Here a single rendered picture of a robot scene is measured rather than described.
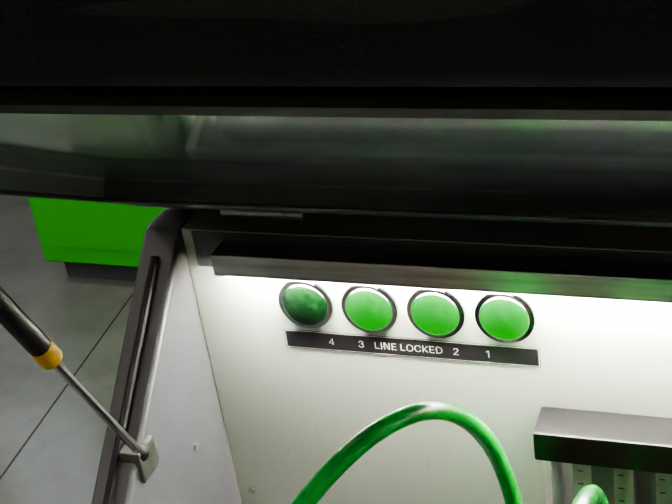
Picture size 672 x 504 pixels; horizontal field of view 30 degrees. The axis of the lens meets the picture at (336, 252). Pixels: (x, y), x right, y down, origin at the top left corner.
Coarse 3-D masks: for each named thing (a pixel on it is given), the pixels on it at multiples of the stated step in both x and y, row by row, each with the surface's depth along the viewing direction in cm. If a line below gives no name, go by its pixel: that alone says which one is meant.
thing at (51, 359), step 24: (0, 288) 88; (0, 312) 89; (24, 312) 91; (24, 336) 91; (48, 360) 94; (72, 384) 97; (96, 408) 100; (120, 432) 104; (120, 456) 107; (144, 456) 106; (144, 480) 107
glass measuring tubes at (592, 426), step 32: (544, 416) 107; (576, 416) 107; (608, 416) 106; (640, 416) 106; (544, 448) 106; (576, 448) 105; (608, 448) 104; (640, 448) 103; (544, 480) 111; (576, 480) 110; (608, 480) 107; (640, 480) 105
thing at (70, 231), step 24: (48, 216) 399; (72, 216) 396; (96, 216) 392; (120, 216) 389; (144, 216) 386; (48, 240) 405; (72, 240) 401; (96, 240) 397; (120, 240) 394; (72, 264) 412; (96, 264) 409; (120, 264) 400
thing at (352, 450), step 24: (408, 408) 89; (432, 408) 90; (456, 408) 93; (360, 432) 86; (384, 432) 86; (480, 432) 96; (336, 456) 84; (360, 456) 85; (504, 456) 100; (312, 480) 83; (336, 480) 84; (504, 480) 101
